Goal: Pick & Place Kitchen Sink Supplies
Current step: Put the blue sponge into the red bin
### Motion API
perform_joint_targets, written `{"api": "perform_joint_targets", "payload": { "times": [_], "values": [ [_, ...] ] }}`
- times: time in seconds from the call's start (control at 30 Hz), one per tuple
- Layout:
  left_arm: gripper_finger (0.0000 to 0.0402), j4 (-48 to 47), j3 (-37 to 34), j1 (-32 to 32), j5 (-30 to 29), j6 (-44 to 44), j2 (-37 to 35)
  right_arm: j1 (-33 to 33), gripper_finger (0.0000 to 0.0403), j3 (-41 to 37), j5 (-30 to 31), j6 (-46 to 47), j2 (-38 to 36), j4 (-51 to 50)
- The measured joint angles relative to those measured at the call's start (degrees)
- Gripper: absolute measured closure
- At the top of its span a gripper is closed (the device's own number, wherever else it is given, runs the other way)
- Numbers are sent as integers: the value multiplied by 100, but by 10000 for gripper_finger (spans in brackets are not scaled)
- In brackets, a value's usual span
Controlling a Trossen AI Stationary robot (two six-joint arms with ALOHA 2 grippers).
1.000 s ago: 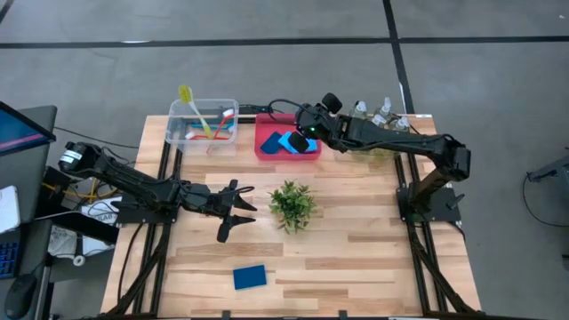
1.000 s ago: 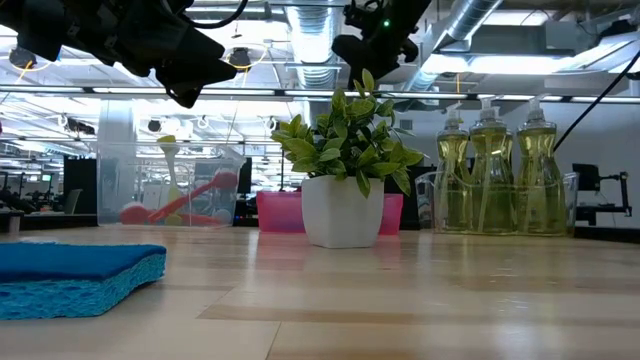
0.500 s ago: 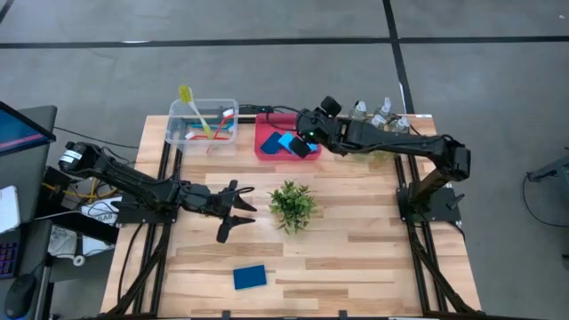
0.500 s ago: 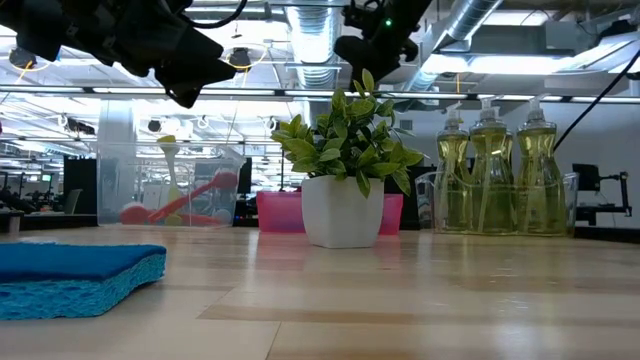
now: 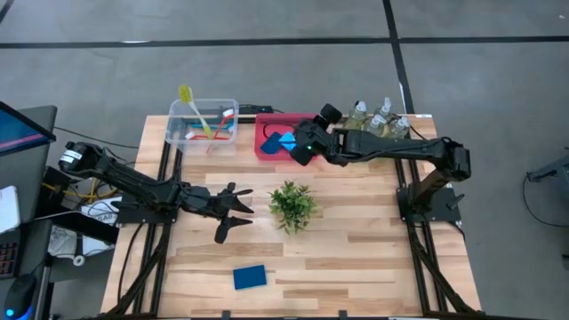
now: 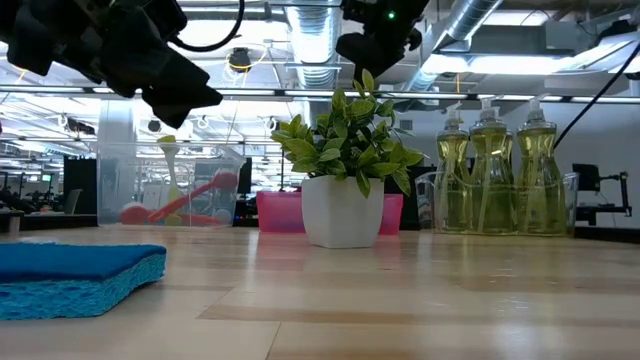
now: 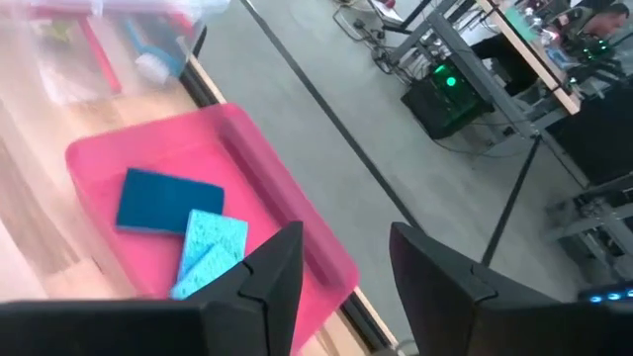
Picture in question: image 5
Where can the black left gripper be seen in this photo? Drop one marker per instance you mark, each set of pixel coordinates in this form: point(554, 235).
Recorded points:
point(200, 201)

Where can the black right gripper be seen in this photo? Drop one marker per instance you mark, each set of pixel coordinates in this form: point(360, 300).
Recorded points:
point(320, 142)

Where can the clear pump soap bottle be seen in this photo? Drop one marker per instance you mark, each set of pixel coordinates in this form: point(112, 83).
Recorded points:
point(377, 122)
point(386, 106)
point(359, 109)
point(401, 125)

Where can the red dish brush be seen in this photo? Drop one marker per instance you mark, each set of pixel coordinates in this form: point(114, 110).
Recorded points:
point(221, 126)
point(189, 135)

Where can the blue and red toothbrushes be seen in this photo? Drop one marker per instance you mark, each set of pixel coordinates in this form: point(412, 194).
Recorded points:
point(197, 126)

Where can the yellow-green dish brush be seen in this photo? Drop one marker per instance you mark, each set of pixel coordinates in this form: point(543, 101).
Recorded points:
point(185, 93)

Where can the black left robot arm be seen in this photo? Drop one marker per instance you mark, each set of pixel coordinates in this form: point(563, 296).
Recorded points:
point(133, 184)

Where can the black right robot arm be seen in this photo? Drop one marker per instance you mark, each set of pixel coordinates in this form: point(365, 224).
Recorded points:
point(391, 149)

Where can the red plastic bin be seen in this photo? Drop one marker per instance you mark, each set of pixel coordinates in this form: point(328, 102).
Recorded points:
point(284, 116)

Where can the clear rounded plastic bin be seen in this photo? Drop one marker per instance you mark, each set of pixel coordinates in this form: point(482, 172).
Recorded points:
point(338, 124)

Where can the green plant in white pot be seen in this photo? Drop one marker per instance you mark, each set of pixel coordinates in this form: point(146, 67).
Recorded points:
point(291, 209)

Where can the black power adapter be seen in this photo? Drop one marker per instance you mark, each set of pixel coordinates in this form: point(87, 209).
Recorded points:
point(255, 109)

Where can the clear rectangular plastic bin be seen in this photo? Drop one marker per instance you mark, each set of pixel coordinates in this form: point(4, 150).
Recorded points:
point(178, 129)

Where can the white printed label sheet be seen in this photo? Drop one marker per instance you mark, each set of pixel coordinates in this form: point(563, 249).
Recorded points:
point(100, 213)

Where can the white tape roll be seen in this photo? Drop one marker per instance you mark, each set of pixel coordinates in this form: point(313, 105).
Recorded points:
point(79, 260)

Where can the white plastic bag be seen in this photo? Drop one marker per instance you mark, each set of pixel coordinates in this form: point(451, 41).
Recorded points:
point(62, 242)

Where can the grey computer desk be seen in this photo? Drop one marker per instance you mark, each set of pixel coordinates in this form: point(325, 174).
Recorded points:
point(31, 178)

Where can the white paper pad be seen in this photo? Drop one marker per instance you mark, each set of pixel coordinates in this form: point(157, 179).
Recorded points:
point(9, 209)

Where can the black computer mouse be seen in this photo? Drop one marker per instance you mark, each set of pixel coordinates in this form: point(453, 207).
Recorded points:
point(20, 295)

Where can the black backlit keyboard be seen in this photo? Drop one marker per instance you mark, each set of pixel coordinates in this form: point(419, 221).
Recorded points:
point(8, 260)

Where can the black computer monitor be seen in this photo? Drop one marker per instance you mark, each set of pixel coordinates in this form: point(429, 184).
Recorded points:
point(18, 131)

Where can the grey stand base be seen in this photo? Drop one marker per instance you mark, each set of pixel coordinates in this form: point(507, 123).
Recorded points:
point(555, 169)

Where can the black aluminium table frame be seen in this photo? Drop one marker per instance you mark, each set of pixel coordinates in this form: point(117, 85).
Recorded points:
point(246, 119)

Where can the black frame clamp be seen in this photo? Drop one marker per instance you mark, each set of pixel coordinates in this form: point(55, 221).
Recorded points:
point(343, 315)
point(226, 315)

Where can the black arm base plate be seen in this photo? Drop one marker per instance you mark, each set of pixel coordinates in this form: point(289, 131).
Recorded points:
point(129, 218)
point(444, 211)

